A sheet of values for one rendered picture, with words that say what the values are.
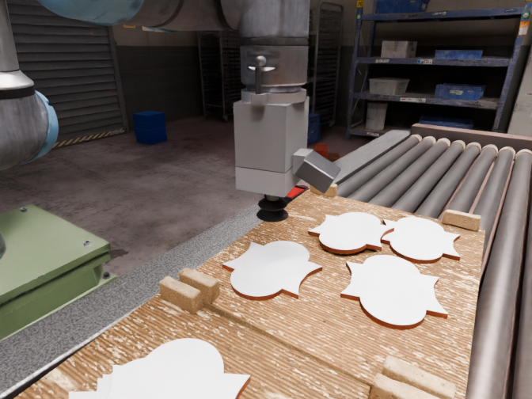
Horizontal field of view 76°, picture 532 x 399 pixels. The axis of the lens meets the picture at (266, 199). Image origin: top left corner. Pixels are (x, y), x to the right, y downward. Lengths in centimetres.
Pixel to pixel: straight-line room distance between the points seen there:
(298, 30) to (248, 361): 34
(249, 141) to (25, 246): 41
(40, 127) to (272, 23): 43
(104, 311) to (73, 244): 15
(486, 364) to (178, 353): 32
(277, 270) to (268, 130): 21
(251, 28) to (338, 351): 35
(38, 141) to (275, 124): 42
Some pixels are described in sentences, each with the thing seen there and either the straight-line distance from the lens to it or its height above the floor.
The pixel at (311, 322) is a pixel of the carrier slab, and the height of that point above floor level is 94.
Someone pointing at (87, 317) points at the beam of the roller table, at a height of 92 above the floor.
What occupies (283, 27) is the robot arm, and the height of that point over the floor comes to 125.
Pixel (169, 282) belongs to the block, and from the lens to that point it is 46.
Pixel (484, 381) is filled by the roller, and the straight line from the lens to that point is 45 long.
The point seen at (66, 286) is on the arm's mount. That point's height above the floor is 91.
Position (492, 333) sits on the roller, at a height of 92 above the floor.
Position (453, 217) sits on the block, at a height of 95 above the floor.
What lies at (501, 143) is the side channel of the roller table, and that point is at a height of 93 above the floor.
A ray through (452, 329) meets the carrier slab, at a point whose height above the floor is 94.
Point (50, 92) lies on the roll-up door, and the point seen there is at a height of 71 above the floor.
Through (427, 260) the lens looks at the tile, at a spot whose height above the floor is 94.
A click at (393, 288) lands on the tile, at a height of 94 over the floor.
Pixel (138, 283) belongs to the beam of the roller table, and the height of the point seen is 92.
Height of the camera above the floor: 123
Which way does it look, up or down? 24 degrees down
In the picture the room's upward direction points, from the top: straight up
